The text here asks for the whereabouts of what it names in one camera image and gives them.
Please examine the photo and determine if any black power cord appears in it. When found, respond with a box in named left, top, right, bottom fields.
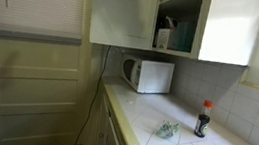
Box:
left=74, top=41, right=113, bottom=145

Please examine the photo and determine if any cream base cabinet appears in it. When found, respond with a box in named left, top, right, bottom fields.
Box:
left=94, top=90, right=142, bottom=145

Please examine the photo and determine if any white carton box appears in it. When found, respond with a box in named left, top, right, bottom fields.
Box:
left=155, top=27, right=172, bottom=51

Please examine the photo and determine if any cream cupboard door with knob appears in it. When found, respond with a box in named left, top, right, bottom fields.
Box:
left=85, top=0, right=159, bottom=52

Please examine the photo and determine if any white microwave oven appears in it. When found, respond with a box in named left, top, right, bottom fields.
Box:
left=117, top=53, right=176, bottom=98

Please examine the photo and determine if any cream wall cupboard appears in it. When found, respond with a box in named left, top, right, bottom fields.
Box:
left=150, top=0, right=259, bottom=69

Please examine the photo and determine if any white window blind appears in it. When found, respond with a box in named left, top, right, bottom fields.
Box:
left=0, top=0, right=89, bottom=49

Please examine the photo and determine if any dark sauce bottle red cap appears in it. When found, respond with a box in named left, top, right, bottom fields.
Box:
left=193, top=99, right=214, bottom=139

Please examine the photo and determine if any cream panelled room door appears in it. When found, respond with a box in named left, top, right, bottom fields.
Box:
left=0, top=14, right=109, bottom=145

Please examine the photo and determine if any crumpled clear plastic wrapper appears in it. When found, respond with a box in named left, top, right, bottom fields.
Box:
left=154, top=119, right=181, bottom=141

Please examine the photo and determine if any teal plastic cup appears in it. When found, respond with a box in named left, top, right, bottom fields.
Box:
left=172, top=19, right=198, bottom=54

